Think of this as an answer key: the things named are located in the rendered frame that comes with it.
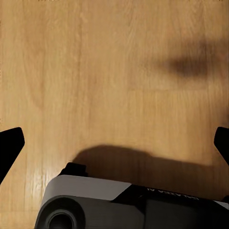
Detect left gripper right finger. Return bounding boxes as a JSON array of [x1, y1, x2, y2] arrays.
[[214, 127, 229, 165]]

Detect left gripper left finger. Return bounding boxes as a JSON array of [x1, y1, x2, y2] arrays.
[[0, 127, 25, 184]]

